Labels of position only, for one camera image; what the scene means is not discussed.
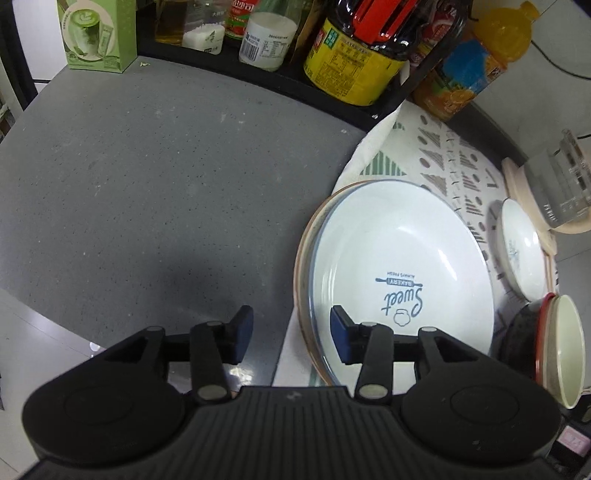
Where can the small white plate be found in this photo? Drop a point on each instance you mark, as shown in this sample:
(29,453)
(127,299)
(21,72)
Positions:
(521,249)

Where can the small white lidded tub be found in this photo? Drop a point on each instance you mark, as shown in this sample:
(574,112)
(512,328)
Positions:
(203,38)

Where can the red label sauce bottle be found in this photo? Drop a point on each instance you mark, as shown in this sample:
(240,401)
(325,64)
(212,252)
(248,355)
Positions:
(241,18)

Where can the green drink mix box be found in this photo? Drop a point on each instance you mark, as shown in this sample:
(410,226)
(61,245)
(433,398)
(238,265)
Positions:
(92,37)

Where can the red and black bowl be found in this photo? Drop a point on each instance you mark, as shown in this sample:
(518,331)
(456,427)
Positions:
(517,337)

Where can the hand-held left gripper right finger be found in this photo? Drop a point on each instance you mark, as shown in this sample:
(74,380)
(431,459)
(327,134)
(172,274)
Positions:
(340,337)

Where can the patterned fringed table mat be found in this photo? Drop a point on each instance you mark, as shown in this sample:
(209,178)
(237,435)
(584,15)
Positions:
(443,157)

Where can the cream bowl with red rim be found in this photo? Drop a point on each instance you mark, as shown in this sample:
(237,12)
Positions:
(565,350)

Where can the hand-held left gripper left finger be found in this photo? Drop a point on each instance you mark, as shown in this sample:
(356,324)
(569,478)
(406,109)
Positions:
(242,334)

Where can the black metal kitchen rack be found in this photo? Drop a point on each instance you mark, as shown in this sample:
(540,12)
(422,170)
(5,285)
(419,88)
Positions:
(286,87)

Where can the orange juice bottle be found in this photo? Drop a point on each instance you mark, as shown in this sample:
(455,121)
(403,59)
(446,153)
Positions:
(461,69)

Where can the white plate with blue print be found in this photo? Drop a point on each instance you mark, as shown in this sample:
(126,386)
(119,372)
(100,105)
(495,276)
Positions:
(406,240)

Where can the white plastic jar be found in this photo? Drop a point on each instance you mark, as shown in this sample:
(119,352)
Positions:
(268,39)

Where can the white plate with brown rim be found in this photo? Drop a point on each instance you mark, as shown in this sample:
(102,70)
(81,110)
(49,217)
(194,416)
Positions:
(302,277)

